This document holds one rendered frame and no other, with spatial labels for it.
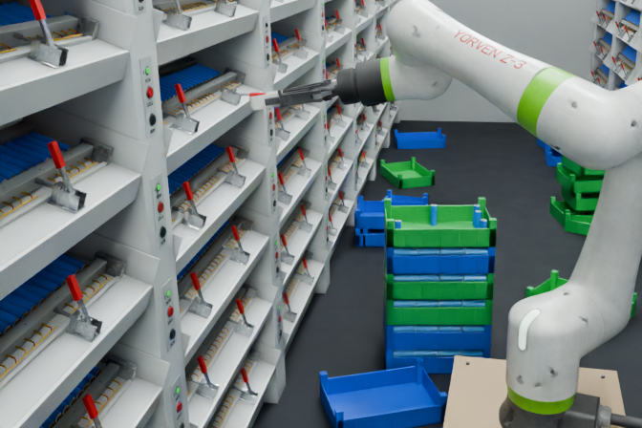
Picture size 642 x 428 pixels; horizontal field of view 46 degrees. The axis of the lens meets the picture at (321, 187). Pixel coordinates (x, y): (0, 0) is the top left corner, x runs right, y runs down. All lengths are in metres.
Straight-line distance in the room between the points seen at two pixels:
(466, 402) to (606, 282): 0.37
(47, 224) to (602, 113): 0.80
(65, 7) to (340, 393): 1.39
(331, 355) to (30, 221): 1.52
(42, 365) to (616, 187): 0.97
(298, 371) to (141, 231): 1.17
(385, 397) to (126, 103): 1.28
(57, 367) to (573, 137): 0.81
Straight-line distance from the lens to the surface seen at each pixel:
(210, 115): 1.54
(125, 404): 1.29
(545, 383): 1.43
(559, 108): 1.23
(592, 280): 1.49
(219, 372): 1.71
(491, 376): 1.67
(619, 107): 1.22
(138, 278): 1.25
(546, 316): 1.40
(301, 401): 2.16
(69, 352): 1.08
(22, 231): 0.97
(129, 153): 1.18
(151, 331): 1.29
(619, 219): 1.43
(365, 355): 2.37
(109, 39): 1.16
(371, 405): 2.14
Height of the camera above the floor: 1.20
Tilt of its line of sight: 18 degrees down
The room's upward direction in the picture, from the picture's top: 1 degrees counter-clockwise
